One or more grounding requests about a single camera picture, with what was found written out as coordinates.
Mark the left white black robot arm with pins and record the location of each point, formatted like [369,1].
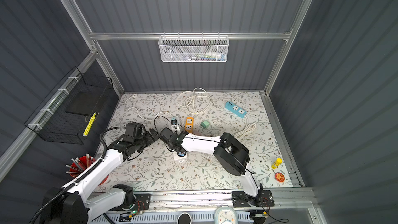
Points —
[71,203]

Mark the blue power strip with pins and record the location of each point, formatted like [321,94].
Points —
[233,108]

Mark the white multicolour power strip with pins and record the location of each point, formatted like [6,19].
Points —
[179,156]

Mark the black round knob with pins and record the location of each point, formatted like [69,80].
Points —
[184,218]

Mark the markers in white basket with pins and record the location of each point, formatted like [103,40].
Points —
[209,56]

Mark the black wire wall basket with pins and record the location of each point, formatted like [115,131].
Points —
[69,115]

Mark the black pad in basket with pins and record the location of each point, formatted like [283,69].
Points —
[86,103]

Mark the yellow small toy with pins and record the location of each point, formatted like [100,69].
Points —
[276,163]

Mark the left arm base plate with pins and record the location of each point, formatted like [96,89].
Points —
[142,203]

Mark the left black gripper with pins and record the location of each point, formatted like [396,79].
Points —
[147,137]

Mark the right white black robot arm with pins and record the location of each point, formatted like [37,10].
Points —
[230,153]

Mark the red round badge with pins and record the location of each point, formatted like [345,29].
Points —
[280,177]

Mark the yellow marker in basket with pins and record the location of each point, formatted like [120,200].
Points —
[89,125]

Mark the red pencil cup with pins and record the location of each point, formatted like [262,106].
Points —
[80,166]

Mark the floral table mat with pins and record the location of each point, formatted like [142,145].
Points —
[156,170]

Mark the white wire wall basket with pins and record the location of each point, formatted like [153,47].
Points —
[172,50]

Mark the orange power strip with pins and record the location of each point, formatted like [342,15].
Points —
[189,124]

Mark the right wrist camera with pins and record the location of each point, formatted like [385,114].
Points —
[174,121]

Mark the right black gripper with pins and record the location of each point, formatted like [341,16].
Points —
[169,138]

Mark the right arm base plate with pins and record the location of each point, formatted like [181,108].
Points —
[263,199]

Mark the white analog clock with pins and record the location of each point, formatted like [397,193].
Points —
[225,215]

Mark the green plug adapter upper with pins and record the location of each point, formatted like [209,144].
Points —
[205,124]

